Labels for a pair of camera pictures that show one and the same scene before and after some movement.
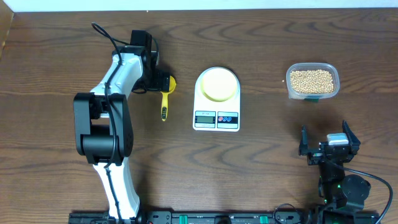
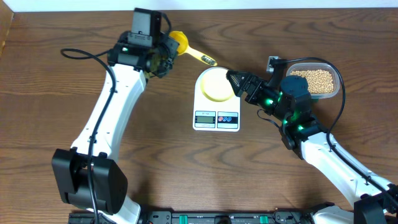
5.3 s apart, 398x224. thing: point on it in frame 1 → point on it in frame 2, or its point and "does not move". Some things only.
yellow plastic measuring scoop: (165, 100) → (185, 48)
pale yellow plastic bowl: (218, 84) does not move
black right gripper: (313, 158) → (250, 79)
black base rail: (199, 217) does not move
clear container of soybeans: (311, 81) does not move
